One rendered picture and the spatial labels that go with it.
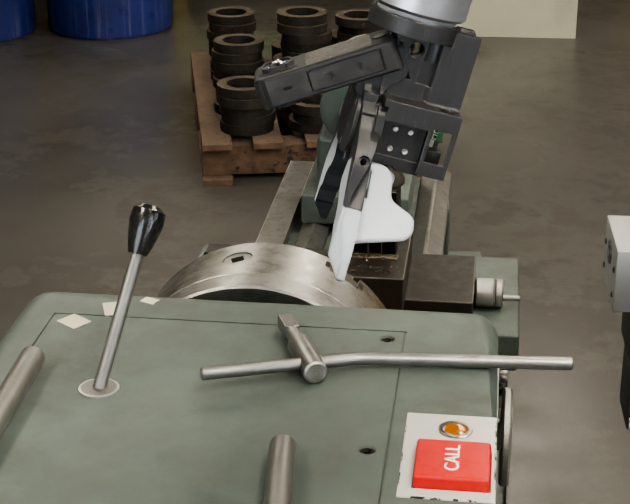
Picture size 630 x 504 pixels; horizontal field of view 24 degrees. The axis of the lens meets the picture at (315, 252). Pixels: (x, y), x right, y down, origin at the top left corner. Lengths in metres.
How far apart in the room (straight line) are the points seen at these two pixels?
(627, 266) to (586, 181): 3.58
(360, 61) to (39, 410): 0.42
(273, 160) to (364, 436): 4.29
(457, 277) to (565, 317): 2.21
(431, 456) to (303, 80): 0.31
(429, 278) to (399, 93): 1.12
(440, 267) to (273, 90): 1.18
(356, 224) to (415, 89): 0.12
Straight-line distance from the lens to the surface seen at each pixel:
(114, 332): 1.30
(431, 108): 1.12
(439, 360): 1.32
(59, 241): 4.99
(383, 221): 1.10
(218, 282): 1.56
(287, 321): 1.37
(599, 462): 3.69
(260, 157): 5.47
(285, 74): 1.11
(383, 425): 1.24
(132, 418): 1.25
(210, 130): 5.55
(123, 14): 7.52
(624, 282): 2.00
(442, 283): 2.21
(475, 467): 1.16
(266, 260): 1.60
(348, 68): 1.11
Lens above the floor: 1.86
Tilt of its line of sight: 23 degrees down
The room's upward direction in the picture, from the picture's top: straight up
